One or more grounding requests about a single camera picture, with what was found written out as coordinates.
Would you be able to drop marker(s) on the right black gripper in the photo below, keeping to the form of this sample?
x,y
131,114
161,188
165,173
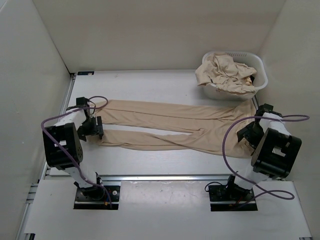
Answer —
x,y
245,132

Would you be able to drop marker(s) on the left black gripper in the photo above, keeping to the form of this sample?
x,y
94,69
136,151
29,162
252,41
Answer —
x,y
97,129

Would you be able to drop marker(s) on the beige trousers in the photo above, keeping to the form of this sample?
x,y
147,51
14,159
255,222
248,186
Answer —
x,y
196,127

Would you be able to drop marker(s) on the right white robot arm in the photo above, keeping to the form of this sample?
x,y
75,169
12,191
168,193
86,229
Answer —
x,y
275,151

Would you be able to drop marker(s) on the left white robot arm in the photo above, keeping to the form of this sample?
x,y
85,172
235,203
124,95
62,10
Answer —
x,y
63,149

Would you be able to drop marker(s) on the white laundry basket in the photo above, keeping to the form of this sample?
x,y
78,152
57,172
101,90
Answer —
x,y
259,80

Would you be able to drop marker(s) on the blue white sticker label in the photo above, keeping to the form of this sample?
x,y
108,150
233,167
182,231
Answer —
x,y
85,73

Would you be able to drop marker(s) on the beige clothes pile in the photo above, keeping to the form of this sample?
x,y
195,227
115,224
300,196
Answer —
x,y
227,75

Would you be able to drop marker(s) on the right aluminium rail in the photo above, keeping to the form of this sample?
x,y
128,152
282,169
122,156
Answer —
x,y
255,102

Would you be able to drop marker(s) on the aluminium rail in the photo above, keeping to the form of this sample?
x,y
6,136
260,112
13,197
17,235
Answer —
x,y
202,177
255,102
48,170

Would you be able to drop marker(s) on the left aluminium rail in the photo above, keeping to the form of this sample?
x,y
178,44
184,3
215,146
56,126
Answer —
x,y
48,170

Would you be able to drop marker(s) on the front aluminium rail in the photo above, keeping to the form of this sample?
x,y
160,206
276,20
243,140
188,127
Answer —
x,y
202,177

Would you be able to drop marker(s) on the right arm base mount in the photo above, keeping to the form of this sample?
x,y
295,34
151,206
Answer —
x,y
230,197

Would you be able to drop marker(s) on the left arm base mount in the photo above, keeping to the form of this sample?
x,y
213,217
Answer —
x,y
96,198

